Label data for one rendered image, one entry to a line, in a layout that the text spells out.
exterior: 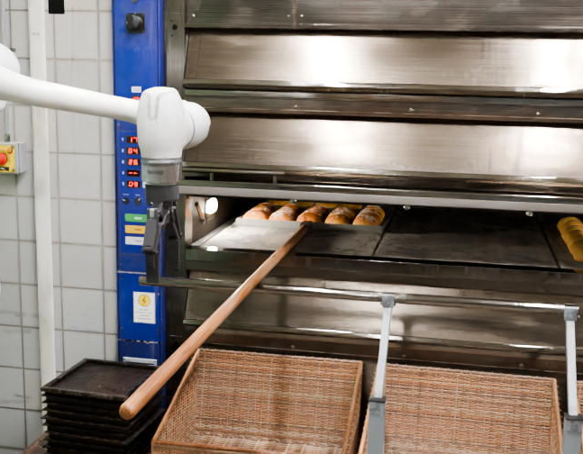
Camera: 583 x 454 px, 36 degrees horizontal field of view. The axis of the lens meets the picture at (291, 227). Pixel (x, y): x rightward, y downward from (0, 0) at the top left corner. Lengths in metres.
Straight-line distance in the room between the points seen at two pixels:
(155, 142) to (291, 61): 0.92
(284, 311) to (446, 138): 0.76
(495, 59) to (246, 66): 0.75
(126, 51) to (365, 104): 0.77
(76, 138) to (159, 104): 1.09
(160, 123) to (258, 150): 0.90
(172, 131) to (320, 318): 1.11
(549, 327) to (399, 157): 0.70
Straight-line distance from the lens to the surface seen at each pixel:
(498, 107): 2.73
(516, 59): 2.73
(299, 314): 2.87
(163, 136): 1.95
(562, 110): 2.74
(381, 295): 2.44
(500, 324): 2.83
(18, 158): 3.04
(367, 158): 2.74
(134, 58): 2.88
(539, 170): 2.73
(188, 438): 2.94
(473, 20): 2.74
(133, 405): 1.60
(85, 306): 3.10
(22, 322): 3.23
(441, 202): 2.60
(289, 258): 2.84
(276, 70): 2.77
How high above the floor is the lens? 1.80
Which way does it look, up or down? 11 degrees down
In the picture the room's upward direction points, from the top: 1 degrees clockwise
